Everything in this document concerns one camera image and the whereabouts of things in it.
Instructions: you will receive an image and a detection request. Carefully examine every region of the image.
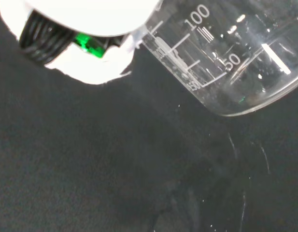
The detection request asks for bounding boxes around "tall clear glass beaker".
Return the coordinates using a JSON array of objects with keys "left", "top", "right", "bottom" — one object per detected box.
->
[{"left": 150, "top": 131, "right": 272, "bottom": 232}]

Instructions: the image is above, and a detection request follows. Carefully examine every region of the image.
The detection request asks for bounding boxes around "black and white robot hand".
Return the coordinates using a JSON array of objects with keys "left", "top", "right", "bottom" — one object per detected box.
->
[{"left": 0, "top": 0, "right": 164, "bottom": 86}]

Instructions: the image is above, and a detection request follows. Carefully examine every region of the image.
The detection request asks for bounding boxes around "black bench cloth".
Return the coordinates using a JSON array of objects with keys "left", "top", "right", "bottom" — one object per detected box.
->
[{"left": 0, "top": 0, "right": 298, "bottom": 232}]

